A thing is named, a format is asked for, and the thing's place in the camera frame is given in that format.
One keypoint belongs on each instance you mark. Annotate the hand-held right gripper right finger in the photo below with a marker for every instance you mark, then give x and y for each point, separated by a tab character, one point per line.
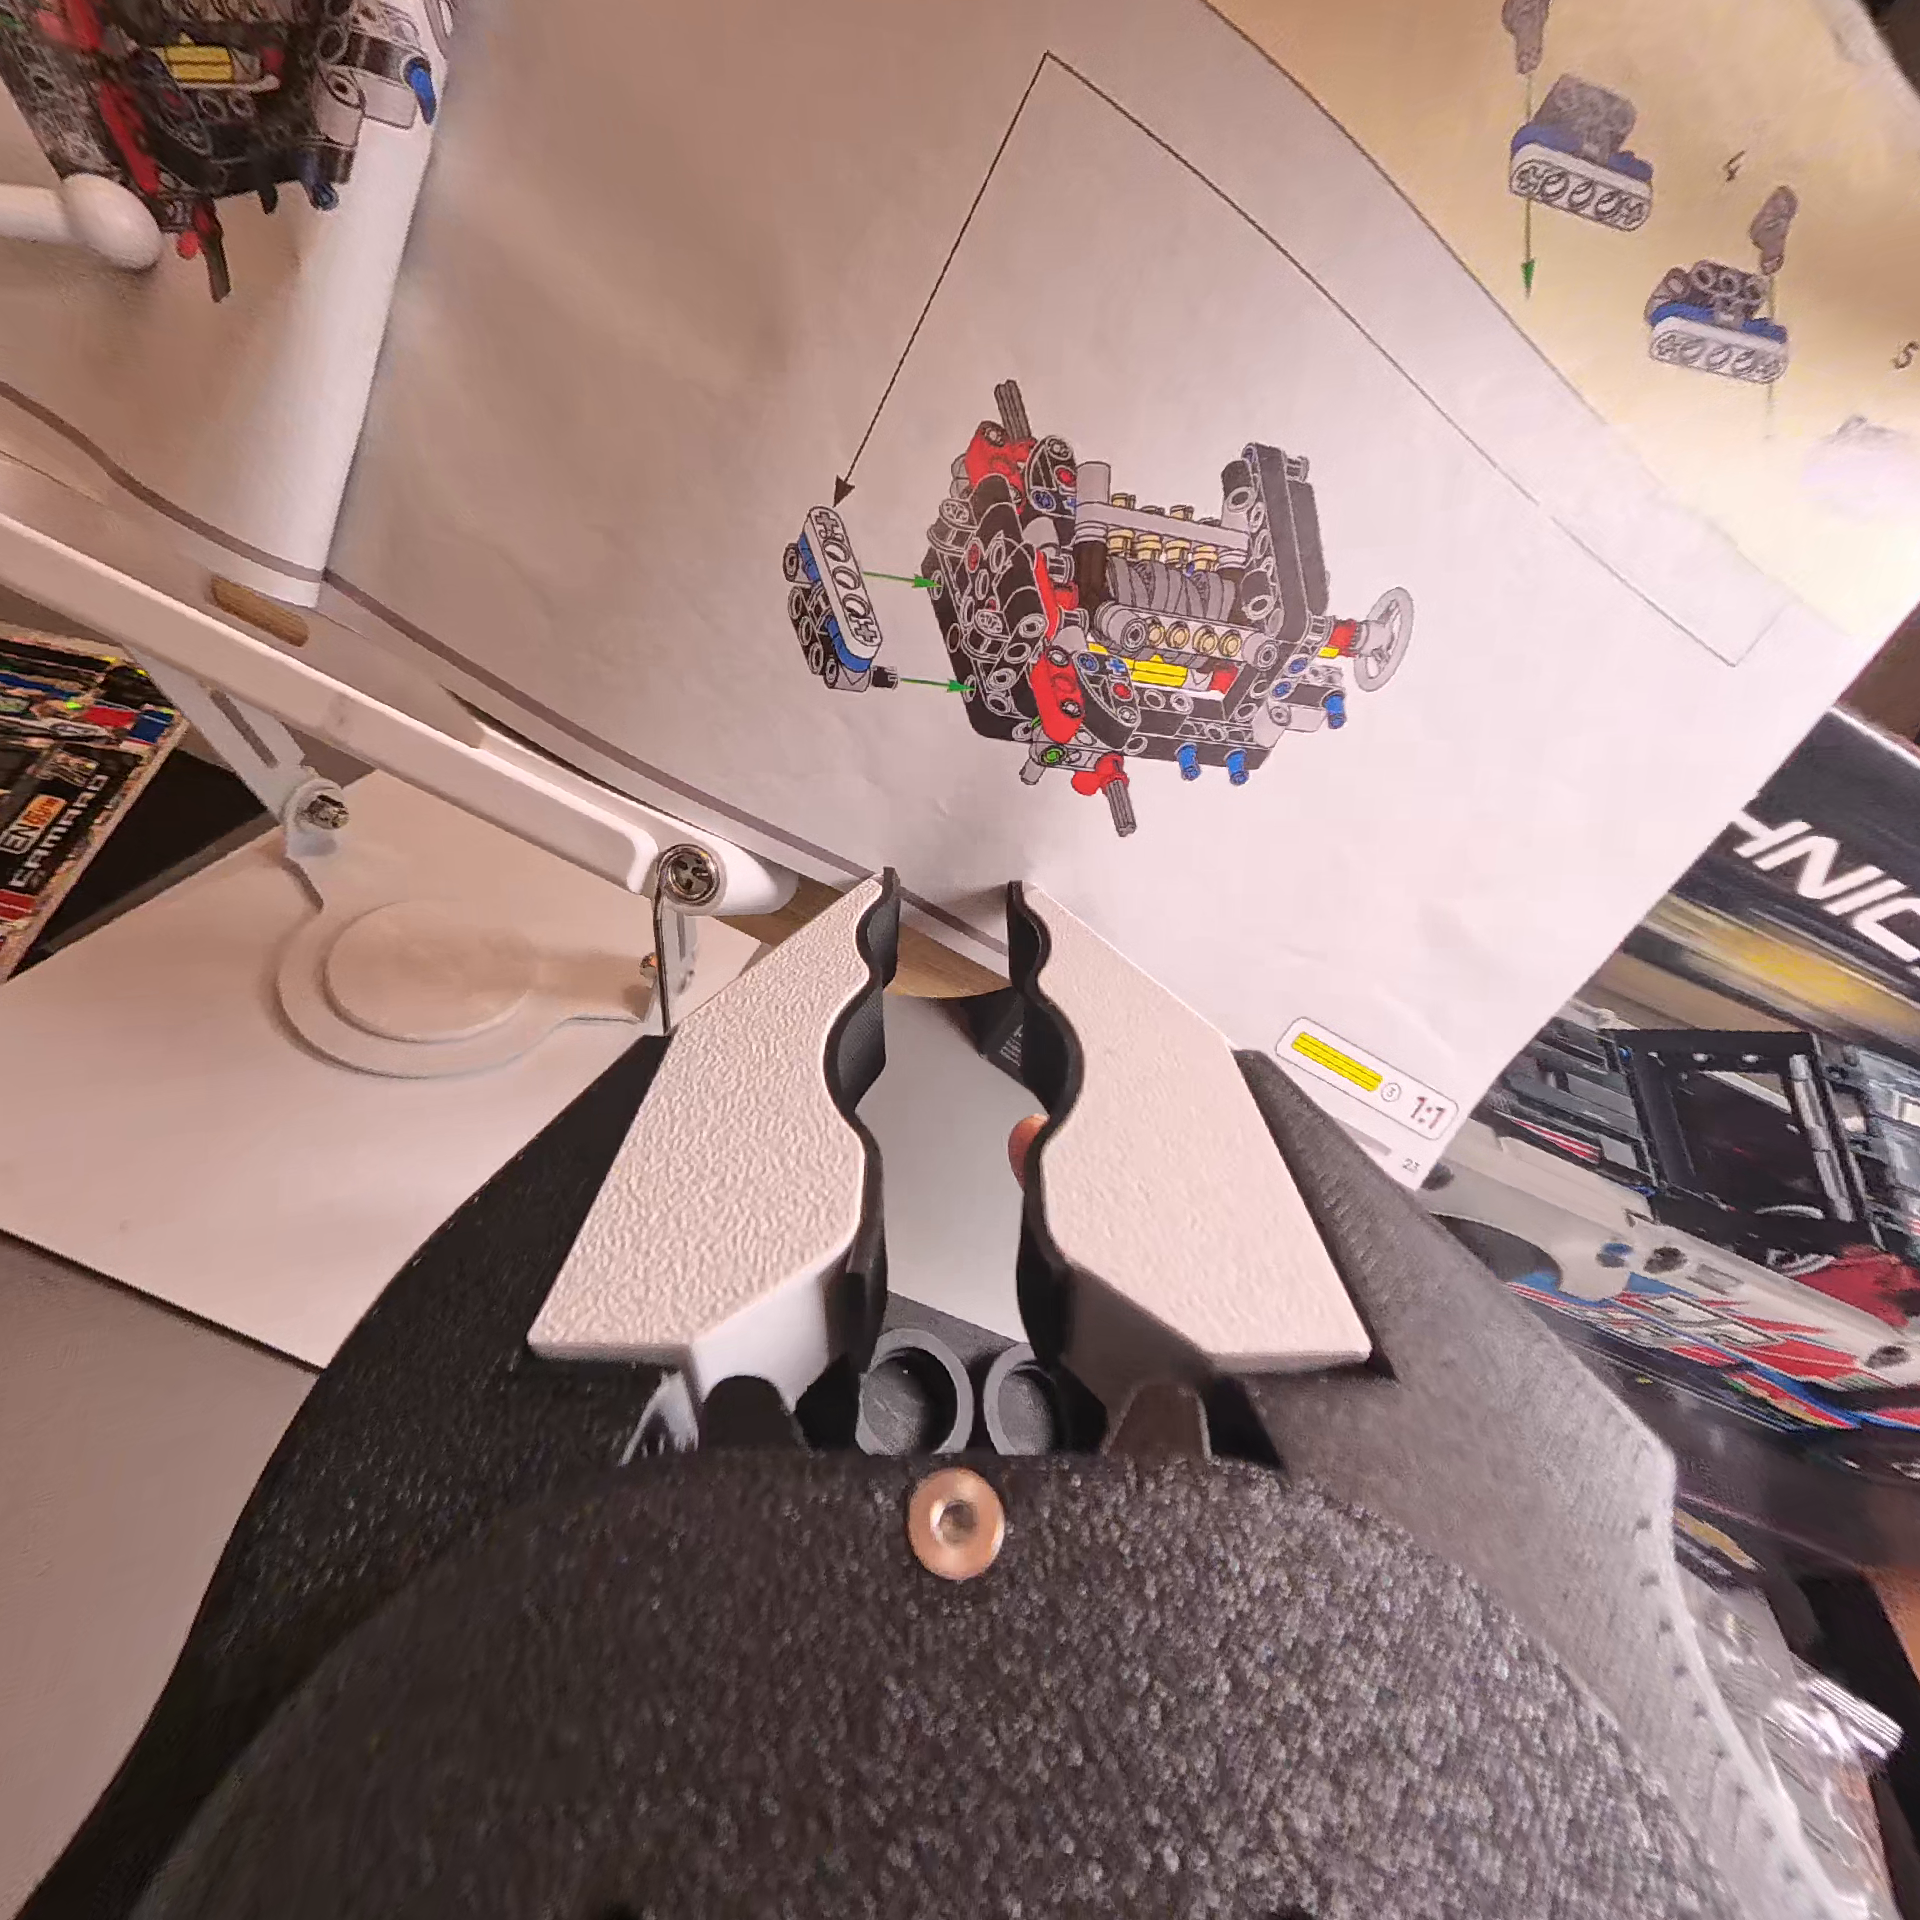
1201	1200

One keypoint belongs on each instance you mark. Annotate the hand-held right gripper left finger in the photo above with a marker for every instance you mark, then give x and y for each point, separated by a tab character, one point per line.
704	1200

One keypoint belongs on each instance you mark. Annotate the black lego set box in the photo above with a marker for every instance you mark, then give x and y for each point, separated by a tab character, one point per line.
1771	1141

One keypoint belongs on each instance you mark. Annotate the lego instruction booklet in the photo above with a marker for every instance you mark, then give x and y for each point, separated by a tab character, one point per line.
675	375

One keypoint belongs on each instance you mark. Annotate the person's right hand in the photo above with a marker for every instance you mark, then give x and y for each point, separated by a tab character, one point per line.
1027	1148

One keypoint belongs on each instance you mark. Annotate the holographic sticker sheet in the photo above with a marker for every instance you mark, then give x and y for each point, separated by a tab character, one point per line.
75	781

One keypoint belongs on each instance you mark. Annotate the clear plastic bag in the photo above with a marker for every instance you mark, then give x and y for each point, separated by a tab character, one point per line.
1830	1711

